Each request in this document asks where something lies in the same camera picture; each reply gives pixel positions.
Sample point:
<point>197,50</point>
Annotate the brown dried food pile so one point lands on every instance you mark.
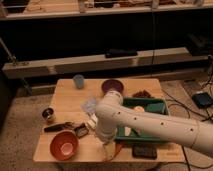
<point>142,94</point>

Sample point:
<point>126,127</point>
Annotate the black object on shelf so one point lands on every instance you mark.
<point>112,53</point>

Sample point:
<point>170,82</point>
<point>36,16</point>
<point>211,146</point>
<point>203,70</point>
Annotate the wooden low shelf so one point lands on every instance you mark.
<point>37,68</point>

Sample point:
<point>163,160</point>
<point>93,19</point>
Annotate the light blue cup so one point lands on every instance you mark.
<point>79,81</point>

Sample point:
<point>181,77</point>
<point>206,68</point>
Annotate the dark handled tool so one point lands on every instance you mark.
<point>59,127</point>

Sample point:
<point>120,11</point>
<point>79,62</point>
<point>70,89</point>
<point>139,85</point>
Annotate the clear plastic bag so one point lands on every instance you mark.
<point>89,106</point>

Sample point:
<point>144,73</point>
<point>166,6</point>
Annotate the black rectangular remote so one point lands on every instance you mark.
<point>142,151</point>

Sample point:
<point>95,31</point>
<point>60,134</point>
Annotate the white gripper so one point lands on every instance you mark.
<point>109,150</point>

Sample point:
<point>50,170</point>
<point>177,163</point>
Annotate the black power adapter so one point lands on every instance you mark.
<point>202,100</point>

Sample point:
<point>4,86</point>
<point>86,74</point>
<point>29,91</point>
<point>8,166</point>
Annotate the white cylindrical bottle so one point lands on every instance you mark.
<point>92,122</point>

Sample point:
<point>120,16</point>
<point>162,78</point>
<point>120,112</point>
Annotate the small dark box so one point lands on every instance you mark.
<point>81,130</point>

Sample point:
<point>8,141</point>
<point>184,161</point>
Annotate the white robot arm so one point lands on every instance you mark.
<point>190,133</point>

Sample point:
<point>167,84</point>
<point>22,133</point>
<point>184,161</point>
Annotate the peach apple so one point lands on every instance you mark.
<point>139,109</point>

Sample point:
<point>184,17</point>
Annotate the orange bowl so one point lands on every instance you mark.
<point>64,145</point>

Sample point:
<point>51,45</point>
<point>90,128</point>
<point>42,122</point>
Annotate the purple bowl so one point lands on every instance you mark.
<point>112,84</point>

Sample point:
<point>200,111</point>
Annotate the small metal cup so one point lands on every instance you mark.
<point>48,115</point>

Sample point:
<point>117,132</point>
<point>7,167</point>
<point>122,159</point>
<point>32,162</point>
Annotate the dark green sponge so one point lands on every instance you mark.
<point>156,108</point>

